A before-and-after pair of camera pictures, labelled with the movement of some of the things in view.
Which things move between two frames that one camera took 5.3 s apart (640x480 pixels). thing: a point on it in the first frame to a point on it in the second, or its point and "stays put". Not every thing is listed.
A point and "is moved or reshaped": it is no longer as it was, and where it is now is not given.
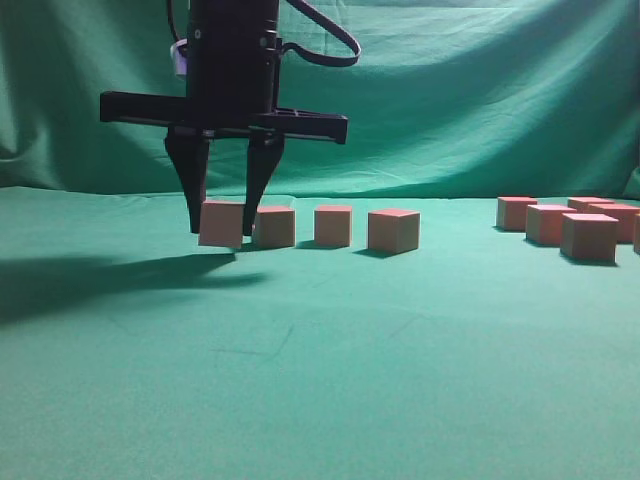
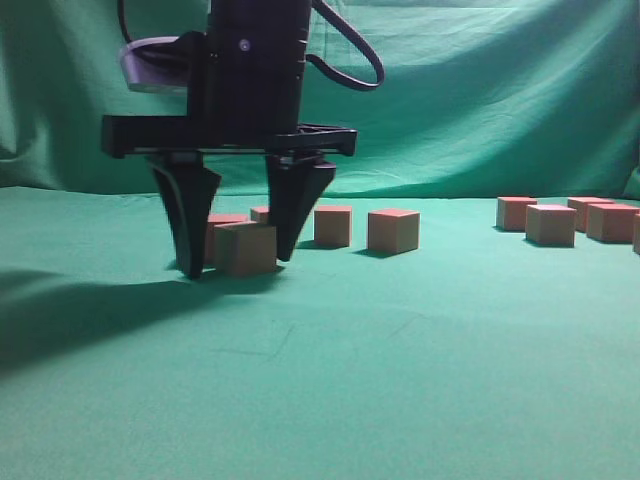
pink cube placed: [221, 223] is moved or reshaped
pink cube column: [625, 214] stays put
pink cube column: [635, 227] stays put
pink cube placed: [393, 230] stays put
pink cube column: [543, 224] stays put
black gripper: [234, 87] to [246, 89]
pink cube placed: [332, 225] stays put
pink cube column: [589, 238] to [245, 248]
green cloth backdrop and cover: [129, 351] stays put
